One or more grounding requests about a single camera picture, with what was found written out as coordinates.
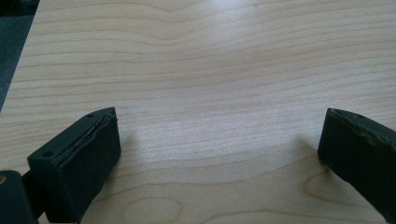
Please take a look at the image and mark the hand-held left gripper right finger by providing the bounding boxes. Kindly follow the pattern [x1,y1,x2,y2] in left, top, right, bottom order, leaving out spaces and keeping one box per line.
[317,107,396,224]

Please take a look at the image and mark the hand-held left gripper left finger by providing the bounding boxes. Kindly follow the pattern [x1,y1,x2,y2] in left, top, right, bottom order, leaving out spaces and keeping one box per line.
[26,106,122,224]

